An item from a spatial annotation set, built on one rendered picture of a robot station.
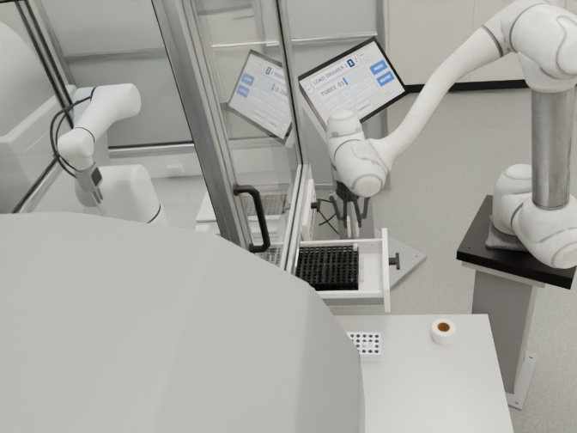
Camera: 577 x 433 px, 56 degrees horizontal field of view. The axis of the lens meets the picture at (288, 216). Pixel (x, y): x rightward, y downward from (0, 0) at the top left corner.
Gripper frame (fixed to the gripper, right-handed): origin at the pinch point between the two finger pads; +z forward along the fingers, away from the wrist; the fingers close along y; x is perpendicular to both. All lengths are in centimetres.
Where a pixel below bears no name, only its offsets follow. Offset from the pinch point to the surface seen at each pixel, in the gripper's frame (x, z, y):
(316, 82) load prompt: 78, -15, -16
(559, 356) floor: 23, 100, 84
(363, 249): 4.9, 14.6, 2.5
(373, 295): -19.1, 12.2, 5.7
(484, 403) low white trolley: -48, 24, 35
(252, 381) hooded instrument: -104, -68, -3
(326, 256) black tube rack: -2.7, 10.3, -9.5
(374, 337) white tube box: -28.4, 20.7, 5.7
